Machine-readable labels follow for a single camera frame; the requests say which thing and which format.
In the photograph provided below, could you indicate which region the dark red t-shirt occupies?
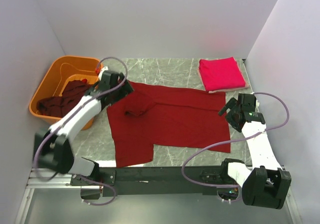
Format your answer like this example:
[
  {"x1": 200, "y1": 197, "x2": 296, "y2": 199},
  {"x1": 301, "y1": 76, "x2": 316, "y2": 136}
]
[{"x1": 106, "y1": 82, "x2": 230, "y2": 168}]

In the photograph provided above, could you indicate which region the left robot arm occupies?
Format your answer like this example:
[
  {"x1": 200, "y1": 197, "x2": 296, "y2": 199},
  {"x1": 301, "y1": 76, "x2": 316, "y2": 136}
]
[{"x1": 33, "y1": 68, "x2": 133, "y2": 185}]

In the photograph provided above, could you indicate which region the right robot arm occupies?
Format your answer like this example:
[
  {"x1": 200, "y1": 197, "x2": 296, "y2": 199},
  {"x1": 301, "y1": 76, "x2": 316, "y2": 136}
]
[{"x1": 218, "y1": 93, "x2": 292, "y2": 209}]

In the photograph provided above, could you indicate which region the folded hot pink t-shirt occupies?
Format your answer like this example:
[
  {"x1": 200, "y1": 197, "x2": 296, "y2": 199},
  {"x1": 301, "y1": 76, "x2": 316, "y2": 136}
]
[{"x1": 198, "y1": 56, "x2": 246, "y2": 92}]

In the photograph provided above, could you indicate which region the orange plastic bin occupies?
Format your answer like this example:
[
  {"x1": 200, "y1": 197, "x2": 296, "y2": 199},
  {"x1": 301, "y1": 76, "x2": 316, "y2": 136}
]
[{"x1": 29, "y1": 56, "x2": 99, "y2": 125}]

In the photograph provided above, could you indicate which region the maroon t-shirt in bin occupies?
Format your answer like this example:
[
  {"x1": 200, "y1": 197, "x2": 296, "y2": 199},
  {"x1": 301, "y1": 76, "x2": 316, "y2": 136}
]
[{"x1": 36, "y1": 80, "x2": 92, "y2": 118}]

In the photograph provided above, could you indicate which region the black base crossbar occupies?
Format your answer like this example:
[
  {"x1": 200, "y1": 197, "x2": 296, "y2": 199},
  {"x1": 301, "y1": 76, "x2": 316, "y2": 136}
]
[{"x1": 69, "y1": 166, "x2": 251, "y2": 200}]

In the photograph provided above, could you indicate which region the aluminium extrusion rail frame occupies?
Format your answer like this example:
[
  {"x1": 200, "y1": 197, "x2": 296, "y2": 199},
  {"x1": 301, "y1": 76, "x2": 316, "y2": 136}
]
[{"x1": 13, "y1": 126, "x2": 303, "y2": 224}]

